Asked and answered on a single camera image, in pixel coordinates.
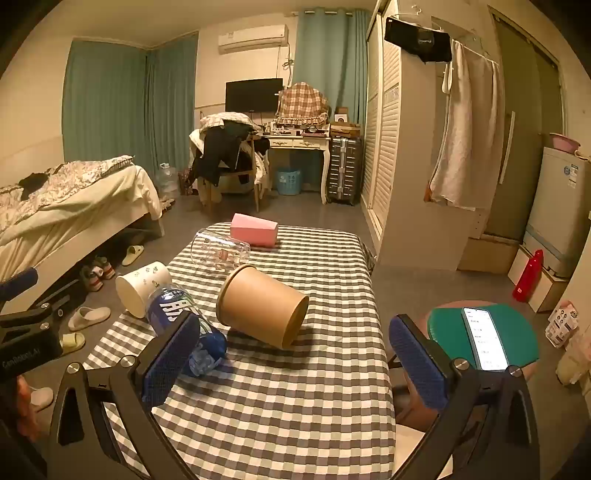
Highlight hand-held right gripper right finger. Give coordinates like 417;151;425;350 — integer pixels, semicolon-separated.
389;314;542;480

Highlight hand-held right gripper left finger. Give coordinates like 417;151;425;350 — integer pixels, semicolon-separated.
47;313;201;480

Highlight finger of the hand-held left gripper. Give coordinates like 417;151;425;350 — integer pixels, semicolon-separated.
0;303;55;335
0;267;39;303

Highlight brown paper cup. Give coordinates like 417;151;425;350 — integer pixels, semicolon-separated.
215;264;310;350

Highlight white floral cup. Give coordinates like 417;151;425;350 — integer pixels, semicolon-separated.
115;261;172;319

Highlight clear glass cup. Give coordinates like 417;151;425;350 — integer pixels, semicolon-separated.
190;228;251;278

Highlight person's left hand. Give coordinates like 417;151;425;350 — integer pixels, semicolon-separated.
16;375;42;446

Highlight green round stool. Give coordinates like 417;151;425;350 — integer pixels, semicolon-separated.
387;300;541;435

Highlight white slipper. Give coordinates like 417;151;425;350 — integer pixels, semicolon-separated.
28;387;55;411
68;306;112;332

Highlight yellow slipper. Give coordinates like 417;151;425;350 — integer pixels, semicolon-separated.
60;332;86;355

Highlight blue water bottle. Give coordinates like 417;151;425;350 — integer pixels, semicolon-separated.
146;285;228;377

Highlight smartphone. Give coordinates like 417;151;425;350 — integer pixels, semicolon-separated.
461;306;511;372

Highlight sneaker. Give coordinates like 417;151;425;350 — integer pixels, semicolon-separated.
92;256;116;280
79;265;105;292

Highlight bed with floral bedding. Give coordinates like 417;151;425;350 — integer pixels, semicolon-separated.
0;154;166;319

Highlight black cloth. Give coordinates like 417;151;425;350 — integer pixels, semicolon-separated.
18;172;54;201

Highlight checkered tablecloth table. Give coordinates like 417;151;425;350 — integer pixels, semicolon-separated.
83;222;398;480

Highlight cardboard box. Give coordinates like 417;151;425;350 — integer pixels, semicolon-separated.
457;235;520;273

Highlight red bottle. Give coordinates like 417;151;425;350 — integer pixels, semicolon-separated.
512;249;544;303

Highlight printed white package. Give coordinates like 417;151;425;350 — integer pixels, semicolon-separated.
546;301;581;348

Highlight white bag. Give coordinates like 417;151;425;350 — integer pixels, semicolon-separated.
556;332;591;386

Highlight pink box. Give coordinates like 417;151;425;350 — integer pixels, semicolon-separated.
230;213;279;248

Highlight clear water jug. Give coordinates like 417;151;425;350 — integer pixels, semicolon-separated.
157;162;180;199

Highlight wooden chair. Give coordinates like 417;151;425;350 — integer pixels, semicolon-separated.
198;134;271;214

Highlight wide teal curtain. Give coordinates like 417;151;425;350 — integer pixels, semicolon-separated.
62;34;199;162

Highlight dark suitcase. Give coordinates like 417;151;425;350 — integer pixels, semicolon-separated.
326;135;363;206

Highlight blue plastic basket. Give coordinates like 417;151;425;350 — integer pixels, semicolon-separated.
276;168;303;195

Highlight pile of clothes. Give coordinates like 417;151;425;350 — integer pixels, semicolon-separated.
188;112;271;185

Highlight white louvered wardrobe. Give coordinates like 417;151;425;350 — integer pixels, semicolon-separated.
360;0;495;273

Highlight hanging white towel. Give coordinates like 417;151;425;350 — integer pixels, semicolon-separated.
429;39;502;210

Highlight white desk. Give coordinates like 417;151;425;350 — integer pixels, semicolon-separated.
267;134;332;204

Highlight pink basin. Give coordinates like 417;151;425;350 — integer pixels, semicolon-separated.
549;132;581;153

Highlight frosted glass door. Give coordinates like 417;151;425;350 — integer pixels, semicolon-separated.
489;7;566;241

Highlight black television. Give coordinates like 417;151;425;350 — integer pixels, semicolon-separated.
225;78;284;113

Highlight plaid cloth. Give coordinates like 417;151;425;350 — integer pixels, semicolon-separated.
276;82;331;126

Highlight narrow teal curtain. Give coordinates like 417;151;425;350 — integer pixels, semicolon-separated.
293;8;372;125

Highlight hanging black garment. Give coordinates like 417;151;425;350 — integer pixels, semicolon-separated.
384;17;453;63

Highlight white air conditioner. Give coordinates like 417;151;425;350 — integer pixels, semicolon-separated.
218;24;289;52

